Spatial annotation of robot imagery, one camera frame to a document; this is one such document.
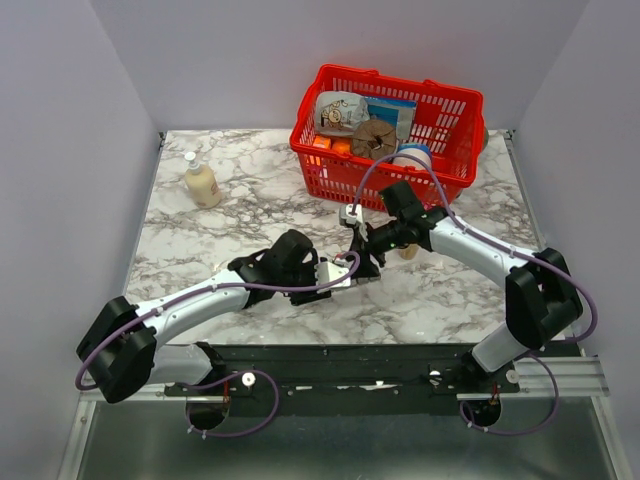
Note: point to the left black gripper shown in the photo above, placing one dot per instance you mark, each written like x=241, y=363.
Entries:
x=309, y=296

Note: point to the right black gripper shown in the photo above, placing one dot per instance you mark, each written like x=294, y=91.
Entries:
x=365, y=267

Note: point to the clear pill bottle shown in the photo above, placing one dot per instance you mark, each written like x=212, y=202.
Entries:
x=409, y=252

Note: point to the grey weekly pill organizer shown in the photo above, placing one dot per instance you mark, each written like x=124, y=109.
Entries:
x=362, y=280

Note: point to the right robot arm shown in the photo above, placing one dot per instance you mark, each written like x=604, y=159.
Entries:
x=540, y=300

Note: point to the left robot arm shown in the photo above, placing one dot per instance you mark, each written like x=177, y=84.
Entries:
x=119, y=349

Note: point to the cream lotion pump bottle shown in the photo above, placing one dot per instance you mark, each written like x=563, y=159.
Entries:
x=201, y=182

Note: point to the orange small package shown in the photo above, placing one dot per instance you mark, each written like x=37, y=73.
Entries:
x=322, y=142

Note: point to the orange fruit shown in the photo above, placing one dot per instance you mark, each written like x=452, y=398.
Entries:
x=341, y=145

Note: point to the white blue lidded tub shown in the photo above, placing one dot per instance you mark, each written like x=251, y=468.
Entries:
x=413, y=155

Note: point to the brown round paper package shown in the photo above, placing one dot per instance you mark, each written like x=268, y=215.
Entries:
x=374, y=139

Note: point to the white snack bag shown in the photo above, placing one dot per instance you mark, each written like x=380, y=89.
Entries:
x=340, y=113

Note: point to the blue white packet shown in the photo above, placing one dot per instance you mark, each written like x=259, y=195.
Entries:
x=398, y=113

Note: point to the olive object behind basket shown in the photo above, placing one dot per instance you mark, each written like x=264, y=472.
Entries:
x=486, y=137

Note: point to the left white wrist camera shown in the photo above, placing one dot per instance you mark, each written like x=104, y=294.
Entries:
x=333, y=275

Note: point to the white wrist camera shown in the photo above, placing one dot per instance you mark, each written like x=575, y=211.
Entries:
x=333, y=275
x=351, y=216

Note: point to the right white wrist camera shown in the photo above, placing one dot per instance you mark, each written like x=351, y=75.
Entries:
x=351, y=216

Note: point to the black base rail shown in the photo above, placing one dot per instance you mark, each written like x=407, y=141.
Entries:
x=363, y=380

